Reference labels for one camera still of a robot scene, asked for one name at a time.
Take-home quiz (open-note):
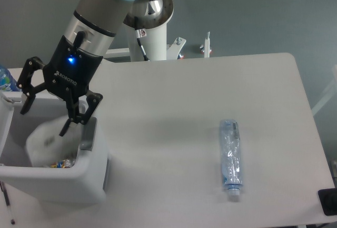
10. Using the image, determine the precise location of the colourful snack wrapper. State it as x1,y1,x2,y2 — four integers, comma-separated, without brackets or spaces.
50,158,76,168

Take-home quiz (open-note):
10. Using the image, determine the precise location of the white plastic trash can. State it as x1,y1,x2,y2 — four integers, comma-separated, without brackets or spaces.
1,92,110,204

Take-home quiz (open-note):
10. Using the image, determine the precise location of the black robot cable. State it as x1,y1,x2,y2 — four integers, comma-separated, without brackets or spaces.
133,15,151,62

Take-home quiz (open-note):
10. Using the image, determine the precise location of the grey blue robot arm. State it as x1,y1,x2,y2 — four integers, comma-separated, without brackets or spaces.
17,0,154,136

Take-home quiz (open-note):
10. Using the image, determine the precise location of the black pen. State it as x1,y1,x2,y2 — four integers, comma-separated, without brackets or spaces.
1,182,16,225

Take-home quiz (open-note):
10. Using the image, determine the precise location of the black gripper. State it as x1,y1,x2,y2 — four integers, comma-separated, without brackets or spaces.
16,35,104,137

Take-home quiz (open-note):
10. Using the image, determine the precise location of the crushed clear plastic bottle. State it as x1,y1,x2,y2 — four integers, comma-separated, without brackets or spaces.
219,119,243,197

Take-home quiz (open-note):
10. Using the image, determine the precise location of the black device at edge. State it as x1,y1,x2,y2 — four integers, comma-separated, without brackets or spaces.
318,188,336,216

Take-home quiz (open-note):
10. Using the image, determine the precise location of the blue labelled drink bottle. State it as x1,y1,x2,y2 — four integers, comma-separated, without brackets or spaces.
1,65,22,92

